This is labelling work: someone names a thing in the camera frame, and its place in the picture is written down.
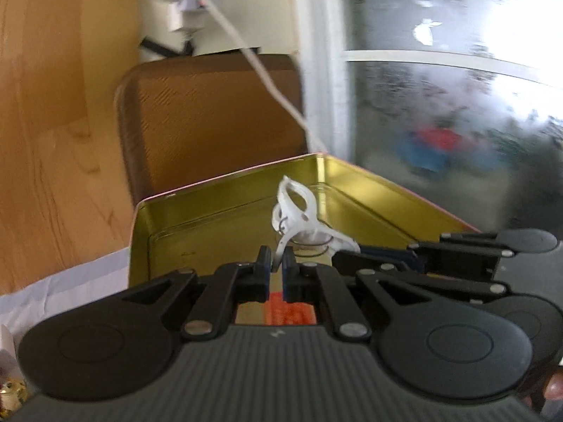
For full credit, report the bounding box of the striped blue white blanket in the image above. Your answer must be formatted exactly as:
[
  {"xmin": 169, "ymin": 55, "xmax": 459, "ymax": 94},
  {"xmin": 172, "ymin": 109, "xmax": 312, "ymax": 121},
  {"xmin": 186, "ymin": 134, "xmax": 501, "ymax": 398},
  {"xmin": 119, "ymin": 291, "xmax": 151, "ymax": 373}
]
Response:
[{"xmin": 0, "ymin": 246, "xmax": 133, "ymax": 354}]

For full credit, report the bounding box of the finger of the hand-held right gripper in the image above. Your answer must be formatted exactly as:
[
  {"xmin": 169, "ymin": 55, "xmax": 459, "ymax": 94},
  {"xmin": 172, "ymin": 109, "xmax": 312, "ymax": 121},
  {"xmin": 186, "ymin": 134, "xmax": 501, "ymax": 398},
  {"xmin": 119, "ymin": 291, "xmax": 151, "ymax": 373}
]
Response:
[
  {"xmin": 407, "ymin": 231, "xmax": 516, "ymax": 280},
  {"xmin": 331, "ymin": 246, "xmax": 507, "ymax": 303}
]

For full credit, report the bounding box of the person's right hand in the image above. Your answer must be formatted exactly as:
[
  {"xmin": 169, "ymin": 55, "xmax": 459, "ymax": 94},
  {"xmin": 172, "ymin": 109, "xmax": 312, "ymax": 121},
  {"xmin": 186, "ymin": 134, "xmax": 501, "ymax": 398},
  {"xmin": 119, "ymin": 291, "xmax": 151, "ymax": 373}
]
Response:
[{"xmin": 542, "ymin": 366, "xmax": 563, "ymax": 410}]

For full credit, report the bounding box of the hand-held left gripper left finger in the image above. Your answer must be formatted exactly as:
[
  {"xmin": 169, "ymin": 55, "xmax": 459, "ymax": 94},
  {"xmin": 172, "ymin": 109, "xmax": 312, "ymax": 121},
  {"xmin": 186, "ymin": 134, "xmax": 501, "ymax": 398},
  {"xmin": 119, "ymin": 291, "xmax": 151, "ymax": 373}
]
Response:
[{"xmin": 121, "ymin": 245, "xmax": 272, "ymax": 341}]

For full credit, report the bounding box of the wooden panel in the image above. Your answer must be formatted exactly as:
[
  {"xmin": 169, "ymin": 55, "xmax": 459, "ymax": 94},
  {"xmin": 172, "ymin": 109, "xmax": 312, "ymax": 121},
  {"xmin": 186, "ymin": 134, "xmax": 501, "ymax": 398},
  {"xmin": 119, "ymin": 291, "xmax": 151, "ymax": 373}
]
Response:
[{"xmin": 0, "ymin": 0, "xmax": 148, "ymax": 296}]

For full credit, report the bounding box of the orange packet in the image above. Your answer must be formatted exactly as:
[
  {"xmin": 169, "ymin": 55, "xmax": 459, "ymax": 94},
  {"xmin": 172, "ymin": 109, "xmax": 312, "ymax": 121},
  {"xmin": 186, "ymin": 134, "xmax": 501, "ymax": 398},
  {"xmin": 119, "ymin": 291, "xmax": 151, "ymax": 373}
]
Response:
[{"xmin": 265, "ymin": 291, "xmax": 318, "ymax": 326}]

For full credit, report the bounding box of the small golden figurine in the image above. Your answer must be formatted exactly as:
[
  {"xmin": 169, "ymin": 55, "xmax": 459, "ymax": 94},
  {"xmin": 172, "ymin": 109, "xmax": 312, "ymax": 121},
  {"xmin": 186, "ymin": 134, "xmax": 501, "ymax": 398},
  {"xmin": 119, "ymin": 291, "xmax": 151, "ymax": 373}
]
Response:
[{"xmin": 0, "ymin": 378, "xmax": 28, "ymax": 411}]

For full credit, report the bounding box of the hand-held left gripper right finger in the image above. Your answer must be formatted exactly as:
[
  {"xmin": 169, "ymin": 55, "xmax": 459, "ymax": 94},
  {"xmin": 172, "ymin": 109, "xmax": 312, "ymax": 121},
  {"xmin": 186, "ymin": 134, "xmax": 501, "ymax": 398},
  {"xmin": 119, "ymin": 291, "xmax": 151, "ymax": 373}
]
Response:
[{"xmin": 283, "ymin": 246, "xmax": 445, "ymax": 343}]

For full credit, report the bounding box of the white cable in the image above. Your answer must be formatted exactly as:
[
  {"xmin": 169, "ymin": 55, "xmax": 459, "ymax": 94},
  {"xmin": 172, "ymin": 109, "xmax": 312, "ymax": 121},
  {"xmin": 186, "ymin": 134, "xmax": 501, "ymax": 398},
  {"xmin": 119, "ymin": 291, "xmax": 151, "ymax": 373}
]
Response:
[{"xmin": 182, "ymin": 0, "xmax": 328, "ymax": 154}]

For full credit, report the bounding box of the frosted glass window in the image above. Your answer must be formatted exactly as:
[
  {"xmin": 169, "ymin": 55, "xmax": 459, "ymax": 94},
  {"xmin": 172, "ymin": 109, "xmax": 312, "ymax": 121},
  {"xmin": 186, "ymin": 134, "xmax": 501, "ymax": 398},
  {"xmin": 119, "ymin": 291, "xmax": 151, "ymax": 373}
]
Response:
[{"xmin": 299, "ymin": 0, "xmax": 563, "ymax": 240}]

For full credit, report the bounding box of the white bag with black straps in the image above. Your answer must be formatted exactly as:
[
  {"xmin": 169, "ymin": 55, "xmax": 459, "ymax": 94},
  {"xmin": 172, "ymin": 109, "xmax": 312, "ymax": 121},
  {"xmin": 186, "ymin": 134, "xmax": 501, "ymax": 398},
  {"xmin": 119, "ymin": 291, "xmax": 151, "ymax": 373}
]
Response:
[{"xmin": 125, "ymin": 0, "xmax": 214, "ymax": 63}]

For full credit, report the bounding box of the brown mesh chair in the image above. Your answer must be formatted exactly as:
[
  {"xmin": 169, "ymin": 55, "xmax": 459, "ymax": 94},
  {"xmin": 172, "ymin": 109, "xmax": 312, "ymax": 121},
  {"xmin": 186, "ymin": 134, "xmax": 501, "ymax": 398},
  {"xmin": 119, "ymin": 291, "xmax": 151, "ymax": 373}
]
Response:
[{"xmin": 114, "ymin": 54, "xmax": 309, "ymax": 208}]

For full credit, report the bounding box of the white plastic clip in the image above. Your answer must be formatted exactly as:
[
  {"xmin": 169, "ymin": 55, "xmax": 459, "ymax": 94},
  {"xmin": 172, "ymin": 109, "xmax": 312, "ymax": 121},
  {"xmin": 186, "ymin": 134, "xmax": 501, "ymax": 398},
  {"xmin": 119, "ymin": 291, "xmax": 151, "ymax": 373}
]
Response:
[{"xmin": 272, "ymin": 175, "xmax": 360, "ymax": 258}]

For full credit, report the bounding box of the pink tin box gold inside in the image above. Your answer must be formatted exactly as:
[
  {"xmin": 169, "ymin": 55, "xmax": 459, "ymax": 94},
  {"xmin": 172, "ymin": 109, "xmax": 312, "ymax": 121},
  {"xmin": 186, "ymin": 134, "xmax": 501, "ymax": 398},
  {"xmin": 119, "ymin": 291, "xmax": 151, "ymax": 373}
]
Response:
[{"xmin": 127, "ymin": 152, "xmax": 482, "ymax": 288}]

